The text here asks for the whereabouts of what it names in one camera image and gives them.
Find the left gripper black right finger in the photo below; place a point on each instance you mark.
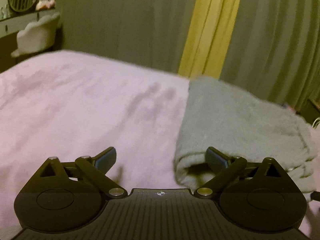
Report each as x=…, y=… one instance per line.
x=236, y=174

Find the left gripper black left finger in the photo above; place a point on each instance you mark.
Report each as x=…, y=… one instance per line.
x=84, y=178

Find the grey sweatpants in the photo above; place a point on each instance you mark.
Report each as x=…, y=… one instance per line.
x=237, y=123

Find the pink fleece bed blanket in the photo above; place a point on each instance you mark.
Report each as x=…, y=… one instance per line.
x=68, y=104

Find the dark bedside table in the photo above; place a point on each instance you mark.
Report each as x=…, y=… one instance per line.
x=309, y=111

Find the grey-green curtain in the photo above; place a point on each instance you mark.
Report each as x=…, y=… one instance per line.
x=273, y=52

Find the white shell-shaped chair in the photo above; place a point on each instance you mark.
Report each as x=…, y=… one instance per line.
x=37, y=36

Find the white curved dressing table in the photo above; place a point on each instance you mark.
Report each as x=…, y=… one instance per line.
x=9, y=28

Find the yellow curtain panel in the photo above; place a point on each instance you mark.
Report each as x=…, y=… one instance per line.
x=208, y=38

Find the pink plush toy on dresser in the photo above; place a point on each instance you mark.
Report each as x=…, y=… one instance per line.
x=45, y=4

